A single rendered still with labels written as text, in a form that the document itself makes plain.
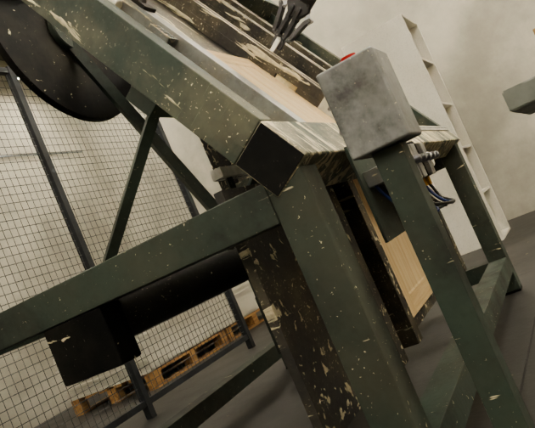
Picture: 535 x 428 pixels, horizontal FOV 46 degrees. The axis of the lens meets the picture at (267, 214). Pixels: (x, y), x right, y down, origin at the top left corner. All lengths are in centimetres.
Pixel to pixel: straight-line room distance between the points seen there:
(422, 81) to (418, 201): 436
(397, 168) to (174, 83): 50
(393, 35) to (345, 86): 444
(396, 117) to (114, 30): 65
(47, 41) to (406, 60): 349
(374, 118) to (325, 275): 32
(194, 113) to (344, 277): 46
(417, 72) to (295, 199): 437
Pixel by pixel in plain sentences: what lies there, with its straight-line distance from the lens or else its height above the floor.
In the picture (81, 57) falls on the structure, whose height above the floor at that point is 171.
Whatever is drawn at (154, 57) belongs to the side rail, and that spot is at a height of 113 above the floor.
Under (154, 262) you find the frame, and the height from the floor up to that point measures 74.
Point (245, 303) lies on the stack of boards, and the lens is 691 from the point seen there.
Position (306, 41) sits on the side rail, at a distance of 354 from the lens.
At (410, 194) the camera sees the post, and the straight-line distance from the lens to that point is 122.
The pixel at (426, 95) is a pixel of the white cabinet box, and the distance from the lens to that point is 554.
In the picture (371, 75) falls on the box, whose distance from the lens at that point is 121.
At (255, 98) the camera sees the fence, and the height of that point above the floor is 101.
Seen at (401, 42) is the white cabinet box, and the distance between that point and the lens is 563.
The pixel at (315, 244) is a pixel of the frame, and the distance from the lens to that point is 126.
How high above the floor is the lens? 65
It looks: 3 degrees up
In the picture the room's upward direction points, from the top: 23 degrees counter-clockwise
